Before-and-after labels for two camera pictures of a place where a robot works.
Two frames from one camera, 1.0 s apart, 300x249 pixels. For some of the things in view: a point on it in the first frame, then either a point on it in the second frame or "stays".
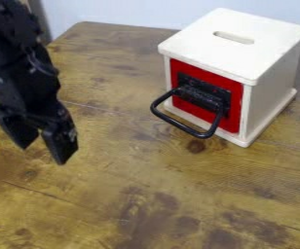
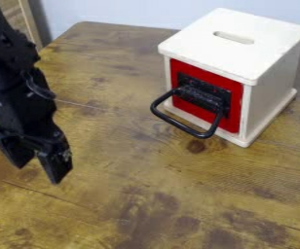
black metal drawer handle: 205,92 stays
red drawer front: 199,111 stays
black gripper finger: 62,140 to 56,162
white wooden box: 230,70 stays
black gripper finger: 21,129 to 17,148
